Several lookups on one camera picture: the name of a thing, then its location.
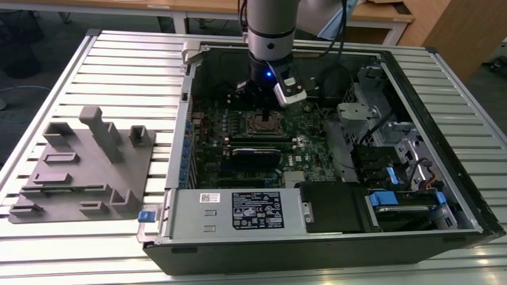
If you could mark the silver topped CPU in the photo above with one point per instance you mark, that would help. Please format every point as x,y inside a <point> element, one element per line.
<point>274,124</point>

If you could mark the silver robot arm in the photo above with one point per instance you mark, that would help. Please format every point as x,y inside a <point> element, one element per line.
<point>271,32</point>

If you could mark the CPU socket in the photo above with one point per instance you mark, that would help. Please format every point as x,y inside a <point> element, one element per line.
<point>264,133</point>

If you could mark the RAM slot black clips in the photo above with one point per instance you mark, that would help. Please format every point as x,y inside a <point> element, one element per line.
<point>262,143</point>
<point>262,136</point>

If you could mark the RAM slot white clips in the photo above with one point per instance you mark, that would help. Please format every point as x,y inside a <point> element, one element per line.
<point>262,139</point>
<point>262,146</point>

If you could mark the metal drive cage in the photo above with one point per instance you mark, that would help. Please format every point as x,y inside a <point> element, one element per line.
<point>358,112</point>

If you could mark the green motherboard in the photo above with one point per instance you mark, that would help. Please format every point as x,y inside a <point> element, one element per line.
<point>316,148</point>

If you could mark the black graphics card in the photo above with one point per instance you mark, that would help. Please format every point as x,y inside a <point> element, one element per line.
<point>255,161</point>

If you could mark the silver chipset heatsink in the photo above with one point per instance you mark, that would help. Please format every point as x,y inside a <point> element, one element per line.
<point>295,176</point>

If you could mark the black disk bay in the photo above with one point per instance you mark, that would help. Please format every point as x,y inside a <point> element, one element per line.
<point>373,161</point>

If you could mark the blue disk carrier tab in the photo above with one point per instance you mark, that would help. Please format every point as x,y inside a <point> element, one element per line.
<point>393,175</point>

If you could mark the black plastic shroud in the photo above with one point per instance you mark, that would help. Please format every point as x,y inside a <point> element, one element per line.
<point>336,207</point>

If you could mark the wooden cabinet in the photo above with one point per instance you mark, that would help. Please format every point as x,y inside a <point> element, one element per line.
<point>455,29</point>

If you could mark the grey power supply unit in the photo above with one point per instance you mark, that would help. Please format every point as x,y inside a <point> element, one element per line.
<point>186,216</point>

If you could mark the hard disk blue carrier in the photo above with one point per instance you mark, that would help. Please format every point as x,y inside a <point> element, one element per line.
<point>385,198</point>

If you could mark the grey parts rack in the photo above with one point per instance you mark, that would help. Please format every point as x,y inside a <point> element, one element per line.
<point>91,172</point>

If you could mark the blue case latch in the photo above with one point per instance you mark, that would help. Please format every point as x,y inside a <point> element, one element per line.
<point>147,216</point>

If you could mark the black PC case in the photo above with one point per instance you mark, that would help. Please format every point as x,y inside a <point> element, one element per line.
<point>276,258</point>

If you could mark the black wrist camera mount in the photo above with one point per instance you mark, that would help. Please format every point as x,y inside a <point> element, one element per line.
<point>242,87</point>

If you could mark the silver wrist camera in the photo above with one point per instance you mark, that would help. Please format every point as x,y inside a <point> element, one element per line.
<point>291,98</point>

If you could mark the wooden desk white frame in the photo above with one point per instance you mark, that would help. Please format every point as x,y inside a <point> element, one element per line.
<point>389,20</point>
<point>136,4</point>

